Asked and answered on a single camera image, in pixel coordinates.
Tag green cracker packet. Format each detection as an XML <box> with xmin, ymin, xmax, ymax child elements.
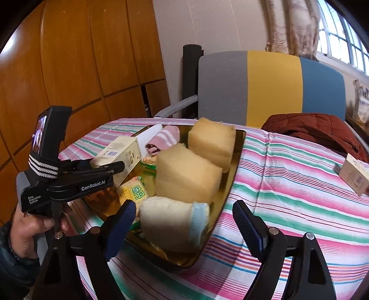
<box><xmin>117</xmin><ymin>176</ymin><xmax>150</xmax><ymax>215</ymax></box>
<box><xmin>142</xmin><ymin>155</ymin><xmax>158</xmax><ymax>169</ymax></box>

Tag cream sock with blue cuff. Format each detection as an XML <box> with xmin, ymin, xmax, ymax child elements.
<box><xmin>139</xmin><ymin>196</ymin><xmax>210</xmax><ymax>254</ymax></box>

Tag grey yellow blue chair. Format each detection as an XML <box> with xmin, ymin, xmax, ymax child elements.
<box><xmin>153</xmin><ymin>50</ymin><xmax>369</xmax><ymax>147</ymax></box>

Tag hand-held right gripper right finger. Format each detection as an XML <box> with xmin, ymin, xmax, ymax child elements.
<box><xmin>232</xmin><ymin>200</ymin><xmax>338</xmax><ymax>300</ymax></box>

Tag yellow sponge block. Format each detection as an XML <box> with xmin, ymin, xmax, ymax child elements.
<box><xmin>155</xmin><ymin>144</ymin><xmax>224</xmax><ymax>205</ymax></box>
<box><xmin>187</xmin><ymin>117</ymin><xmax>236</xmax><ymax>174</ymax></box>

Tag gold metal tin tray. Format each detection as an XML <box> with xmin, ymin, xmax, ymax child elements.
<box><xmin>82</xmin><ymin>124</ymin><xmax>247</xmax><ymax>272</ymax></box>

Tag wooden desk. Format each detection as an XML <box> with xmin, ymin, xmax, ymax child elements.
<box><xmin>346</xmin><ymin>114</ymin><xmax>369</xmax><ymax>134</ymax></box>

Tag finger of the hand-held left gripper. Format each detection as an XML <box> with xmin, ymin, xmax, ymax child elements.
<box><xmin>58</xmin><ymin>161</ymin><xmax>125</xmax><ymax>186</ymax></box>
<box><xmin>61</xmin><ymin>159</ymin><xmax>91</xmax><ymax>171</ymax></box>

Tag rust brown puffer jacket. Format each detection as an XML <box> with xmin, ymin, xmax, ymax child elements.
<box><xmin>261</xmin><ymin>112</ymin><xmax>368</xmax><ymax>163</ymax></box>

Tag small cream green box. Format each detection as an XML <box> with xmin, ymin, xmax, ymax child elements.
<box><xmin>90</xmin><ymin>135</ymin><xmax>142</xmax><ymax>185</ymax></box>

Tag beige starfish print curtain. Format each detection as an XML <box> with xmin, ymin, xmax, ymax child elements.
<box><xmin>264</xmin><ymin>0</ymin><xmax>320</xmax><ymax>61</ymax></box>

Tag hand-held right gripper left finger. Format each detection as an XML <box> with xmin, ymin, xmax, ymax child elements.
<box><xmin>32</xmin><ymin>199</ymin><xmax>137</xmax><ymax>300</ymax></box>

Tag beige cardboard box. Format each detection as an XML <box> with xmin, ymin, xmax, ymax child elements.
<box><xmin>338</xmin><ymin>153</ymin><xmax>369</xmax><ymax>197</ymax></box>

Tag person's left forearm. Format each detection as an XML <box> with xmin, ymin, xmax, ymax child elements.
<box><xmin>0</xmin><ymin>221</ymin><xmax>41</xmax><ymax>292</ymax></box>

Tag person's left hand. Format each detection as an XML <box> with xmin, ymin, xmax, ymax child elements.
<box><xmin>10</xmin><ymin>202</ymin><xmax>70</xmax><ymax>257</ymax></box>

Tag black rolled mat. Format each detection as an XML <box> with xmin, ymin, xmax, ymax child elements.
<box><xmin>182</xmin><ymin>44</ymin><xmax>205</xmax><ymax>100</ymax></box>

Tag pink white striped sock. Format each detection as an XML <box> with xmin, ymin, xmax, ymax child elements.
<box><xmin>144</xmin><ymin>125</ymin><xmax>181</xmax><ymax>158</ymax></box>

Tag white blue carton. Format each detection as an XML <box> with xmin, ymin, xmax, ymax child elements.
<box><xmin>353</xmin><ymin>79</ymin><xmax>369</xmax><ymax>124</ymax></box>

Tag wooden wardrobe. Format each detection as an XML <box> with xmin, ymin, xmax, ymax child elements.
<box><xmin>0</xmin><ymin>0</ymin><xmax>170</xmax><ymax>225</ymax></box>

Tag barred window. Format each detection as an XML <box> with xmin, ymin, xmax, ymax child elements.
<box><xmin>315</xmin><ymin>0</ymin><xmax>369</xmax><ymax>77</ymax></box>

